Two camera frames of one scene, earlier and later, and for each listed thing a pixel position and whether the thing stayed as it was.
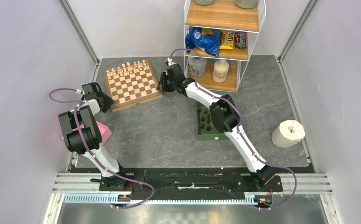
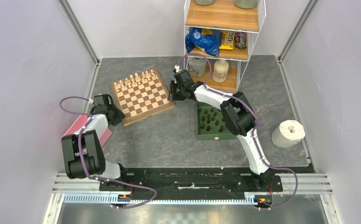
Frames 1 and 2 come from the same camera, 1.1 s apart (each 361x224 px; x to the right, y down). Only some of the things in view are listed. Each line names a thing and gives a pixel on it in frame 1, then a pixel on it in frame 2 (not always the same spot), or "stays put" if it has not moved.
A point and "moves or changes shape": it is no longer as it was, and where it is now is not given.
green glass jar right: [247, 4] stays put
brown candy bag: [241, 41] stays put
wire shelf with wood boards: [219, 35] stays put
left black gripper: [109, 101] -> [120, 115]
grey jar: [197, 66] stays put
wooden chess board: [132, 84] moves or changes shape
